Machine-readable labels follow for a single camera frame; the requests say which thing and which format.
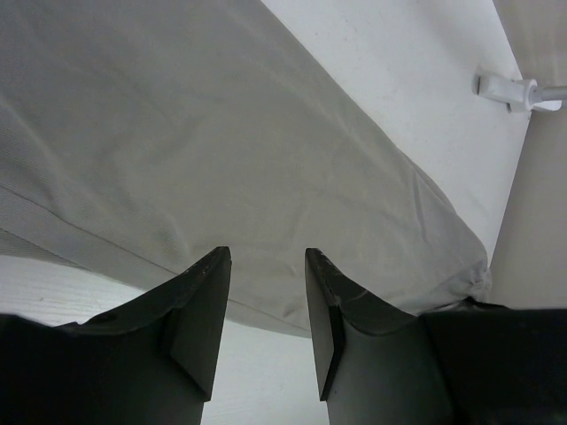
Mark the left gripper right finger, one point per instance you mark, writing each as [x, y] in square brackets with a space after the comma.
[477, 364]

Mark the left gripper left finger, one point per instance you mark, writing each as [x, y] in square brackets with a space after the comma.
[151, 360]

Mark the grey trousers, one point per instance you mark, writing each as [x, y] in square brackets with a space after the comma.
[136, 136]

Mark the white clothes rack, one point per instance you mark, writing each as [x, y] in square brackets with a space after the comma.
[521, 95]

